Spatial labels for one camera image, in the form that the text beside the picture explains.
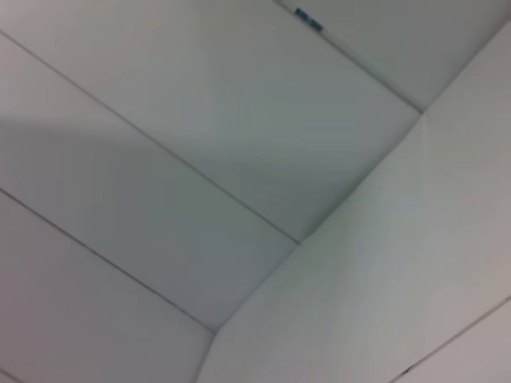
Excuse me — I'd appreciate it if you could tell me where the blue wall sticker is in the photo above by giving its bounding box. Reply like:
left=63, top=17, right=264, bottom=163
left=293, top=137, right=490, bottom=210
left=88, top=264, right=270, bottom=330
left=294, top=6, right=324, bottom=32

